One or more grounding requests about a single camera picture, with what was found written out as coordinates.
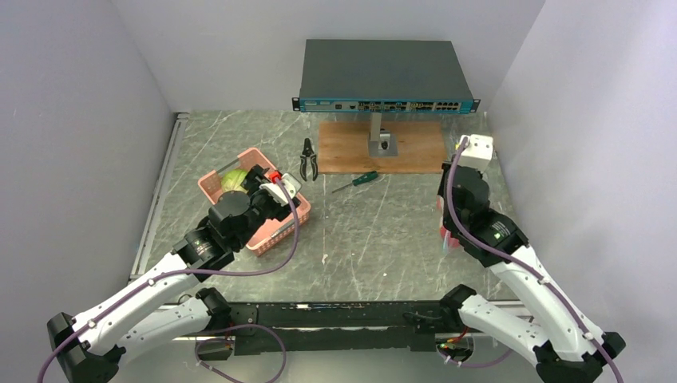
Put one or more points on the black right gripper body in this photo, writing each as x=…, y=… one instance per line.
x=448, y=220

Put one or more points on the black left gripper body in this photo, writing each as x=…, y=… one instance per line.
x=262, y=207

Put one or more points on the clear zip top bag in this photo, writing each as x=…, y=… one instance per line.
x=455, y=243

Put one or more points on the red round fruit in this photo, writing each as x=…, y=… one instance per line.
x=444, y=233

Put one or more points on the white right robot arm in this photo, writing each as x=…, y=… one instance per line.
x=561, y=342

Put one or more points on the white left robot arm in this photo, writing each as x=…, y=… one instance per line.
x=91, y=346

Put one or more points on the green cabbage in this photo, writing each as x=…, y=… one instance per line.
x=232, y=181

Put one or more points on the pink plastic basket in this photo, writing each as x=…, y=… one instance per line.
x=273, y=231

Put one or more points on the wooden board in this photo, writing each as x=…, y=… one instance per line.
x=346, y=147

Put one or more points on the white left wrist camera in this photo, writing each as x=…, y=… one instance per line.
x=281, y=187

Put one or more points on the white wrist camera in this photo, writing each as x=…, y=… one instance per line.
x=477, y=153
x=281, y=187

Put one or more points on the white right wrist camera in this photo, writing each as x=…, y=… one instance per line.
x=477, y=153

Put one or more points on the black handled pliers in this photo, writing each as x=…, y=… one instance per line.
x=308, y=158

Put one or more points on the aluminium frame rail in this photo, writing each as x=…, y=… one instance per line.
x=123, y=155

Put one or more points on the green handled screwdriver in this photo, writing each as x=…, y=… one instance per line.
x=362, y=179

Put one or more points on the metal stand post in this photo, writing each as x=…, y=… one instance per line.
x=381, y=142

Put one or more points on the grey network switch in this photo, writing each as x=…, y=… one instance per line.
x=383, y=76

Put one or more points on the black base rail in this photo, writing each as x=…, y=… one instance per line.
x=256, y=328

